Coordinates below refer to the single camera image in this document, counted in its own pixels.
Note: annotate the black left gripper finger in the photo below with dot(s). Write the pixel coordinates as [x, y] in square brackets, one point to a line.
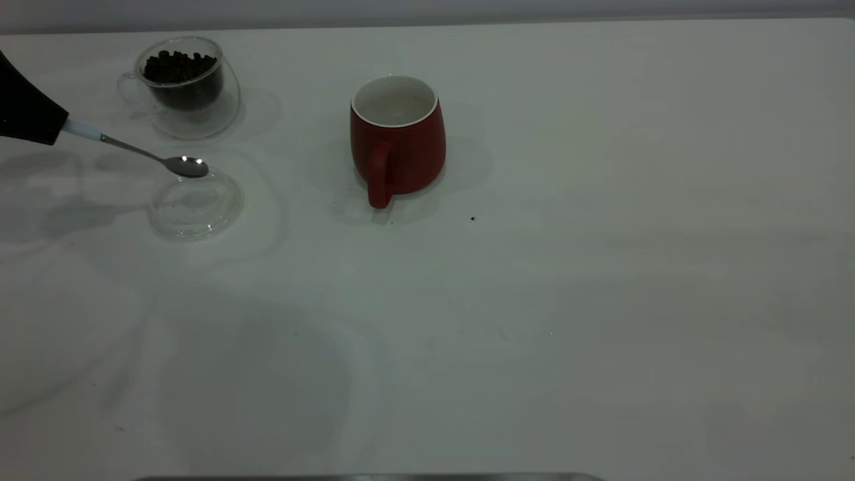
[23, 110]

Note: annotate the dark coffee beans pile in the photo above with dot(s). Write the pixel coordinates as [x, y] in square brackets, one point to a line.
[184, 77]

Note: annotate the clear glass cup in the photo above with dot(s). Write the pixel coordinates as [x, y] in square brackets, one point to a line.
[207, 120]

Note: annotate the red ceramic mug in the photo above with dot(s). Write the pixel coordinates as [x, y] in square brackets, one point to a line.
[407, 160]

